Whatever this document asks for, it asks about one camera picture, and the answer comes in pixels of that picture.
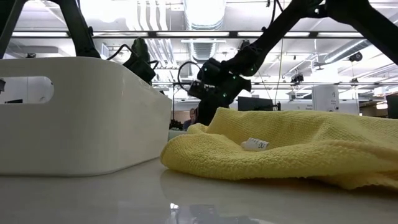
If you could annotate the dark cabinet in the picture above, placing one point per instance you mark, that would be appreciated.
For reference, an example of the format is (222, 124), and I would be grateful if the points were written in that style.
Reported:
(392, 107)

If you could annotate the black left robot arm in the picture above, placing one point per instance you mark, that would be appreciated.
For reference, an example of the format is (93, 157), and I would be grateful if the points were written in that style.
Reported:
(77, 28)

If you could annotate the white plastic bin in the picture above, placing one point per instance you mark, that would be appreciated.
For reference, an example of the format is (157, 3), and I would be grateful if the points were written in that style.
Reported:
(93, 124)

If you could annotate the light green microfiber towel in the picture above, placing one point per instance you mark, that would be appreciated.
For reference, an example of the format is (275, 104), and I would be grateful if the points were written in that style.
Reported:
(175, 135)

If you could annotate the white box with arrow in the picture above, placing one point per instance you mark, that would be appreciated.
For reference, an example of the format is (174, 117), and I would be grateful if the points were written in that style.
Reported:
(325, 98)

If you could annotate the black dome camera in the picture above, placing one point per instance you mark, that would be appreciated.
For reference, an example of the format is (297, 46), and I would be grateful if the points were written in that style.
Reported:
(356, 56)

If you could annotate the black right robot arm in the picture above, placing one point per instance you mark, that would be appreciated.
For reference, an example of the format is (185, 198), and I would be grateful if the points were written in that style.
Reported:
(280, 28)

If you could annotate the yellow microfiber towel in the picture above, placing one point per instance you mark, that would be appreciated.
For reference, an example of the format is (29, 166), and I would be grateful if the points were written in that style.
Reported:
(280, 149)

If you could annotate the black flat monitor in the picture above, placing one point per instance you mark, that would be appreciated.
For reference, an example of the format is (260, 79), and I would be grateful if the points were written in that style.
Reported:
(255, 104)

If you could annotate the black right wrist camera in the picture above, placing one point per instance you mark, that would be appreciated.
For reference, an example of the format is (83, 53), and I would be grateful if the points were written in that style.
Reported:
(197, 89)

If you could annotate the dark leafy plant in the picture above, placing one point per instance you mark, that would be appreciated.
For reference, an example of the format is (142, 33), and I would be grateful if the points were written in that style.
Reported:
(175, 124)

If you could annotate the person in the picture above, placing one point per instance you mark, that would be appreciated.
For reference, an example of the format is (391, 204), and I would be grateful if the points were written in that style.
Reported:
(190, 119)

